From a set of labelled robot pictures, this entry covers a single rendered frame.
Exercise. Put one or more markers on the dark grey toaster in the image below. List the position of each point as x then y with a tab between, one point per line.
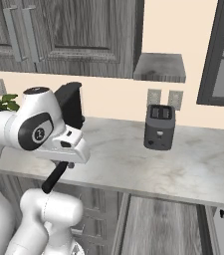
160	129

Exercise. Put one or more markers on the grey wood lower cupboards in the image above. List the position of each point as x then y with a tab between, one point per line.
98	212

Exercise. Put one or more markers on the grey wall shelf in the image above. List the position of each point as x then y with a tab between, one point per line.
160	68

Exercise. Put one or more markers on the green potted plant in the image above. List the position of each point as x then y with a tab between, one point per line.
4	103

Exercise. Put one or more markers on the open grey wood drawer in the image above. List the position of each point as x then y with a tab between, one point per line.
163	225

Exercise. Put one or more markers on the wide grey wood cupboard door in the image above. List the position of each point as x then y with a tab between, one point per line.
83	30

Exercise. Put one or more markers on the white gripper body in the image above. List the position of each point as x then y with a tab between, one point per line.
73	154

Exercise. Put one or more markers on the dark-framed window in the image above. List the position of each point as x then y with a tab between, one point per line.
216	53

